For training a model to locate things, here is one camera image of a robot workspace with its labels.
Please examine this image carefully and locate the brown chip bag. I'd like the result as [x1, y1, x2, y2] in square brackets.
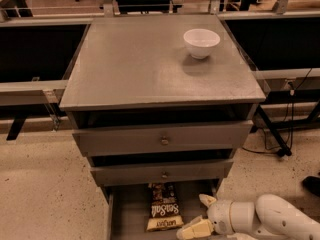
[146, 183, 184, 231]

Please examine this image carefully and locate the grey drawer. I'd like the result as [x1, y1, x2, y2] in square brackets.
[107, 179, 221, 240]
[73, 120, 253, 157]
[91, 159, 233, 186]

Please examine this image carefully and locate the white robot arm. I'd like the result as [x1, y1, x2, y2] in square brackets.
[176, 194, 320, 240]

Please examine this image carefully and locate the bottom grey drawer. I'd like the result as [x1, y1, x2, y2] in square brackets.
[107, 179, 221, 240]

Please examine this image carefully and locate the black floor cable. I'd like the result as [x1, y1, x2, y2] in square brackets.
[241, 67, 314, 158]

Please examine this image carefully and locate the white ceramic bowl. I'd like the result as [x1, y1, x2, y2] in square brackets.
[183, 29, 220, 59]

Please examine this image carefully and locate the black object at right edge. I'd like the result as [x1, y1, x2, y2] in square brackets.
[302, 176, 320, 197]

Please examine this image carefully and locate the left metal rail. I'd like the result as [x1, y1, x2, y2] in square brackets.
[0, 80, 68, 106]

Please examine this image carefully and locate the middle grey drawer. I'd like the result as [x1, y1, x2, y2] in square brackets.
[91, 159, 233, 186]

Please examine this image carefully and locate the grey wooden drawer cabinet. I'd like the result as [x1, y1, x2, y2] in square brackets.
[59, 14, 267, 198]

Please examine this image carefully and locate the right metal rail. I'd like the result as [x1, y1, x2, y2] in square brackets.
[253, 68, 320, 92]

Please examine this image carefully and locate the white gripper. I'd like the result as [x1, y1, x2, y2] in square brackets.
[176, 194, 234, 240]

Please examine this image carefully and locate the metal rail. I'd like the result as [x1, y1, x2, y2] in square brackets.
[0, 80, 68, 106]
[253, 68, 320, 92]

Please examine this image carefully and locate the top grey drawer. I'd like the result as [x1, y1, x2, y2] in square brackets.
[73, 120, 253, 157]

